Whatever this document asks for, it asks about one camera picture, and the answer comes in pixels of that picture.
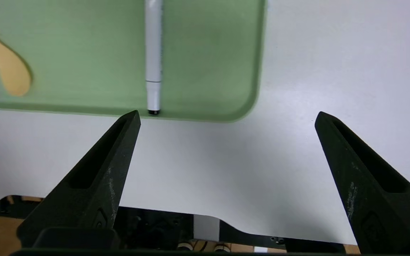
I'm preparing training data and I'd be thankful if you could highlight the light green plastic tray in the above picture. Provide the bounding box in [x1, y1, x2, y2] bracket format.
[0, 0, 268, 123]

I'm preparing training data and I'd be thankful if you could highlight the white marker pen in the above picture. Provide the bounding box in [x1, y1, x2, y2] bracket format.
[144, 0, 163, 115]

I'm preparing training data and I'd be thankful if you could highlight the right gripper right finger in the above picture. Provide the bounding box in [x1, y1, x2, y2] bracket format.
[315, 111, 410, 255]

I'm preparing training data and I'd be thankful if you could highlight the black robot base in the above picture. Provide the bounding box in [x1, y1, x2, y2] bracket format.
[0, 195, 360, 255]

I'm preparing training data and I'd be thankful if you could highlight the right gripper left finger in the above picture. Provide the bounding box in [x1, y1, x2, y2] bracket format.
[16, 110, 141, 249]

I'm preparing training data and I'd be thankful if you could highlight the blue and yellow spoon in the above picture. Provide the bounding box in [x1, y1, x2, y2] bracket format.
[0, 11, 33, 96]

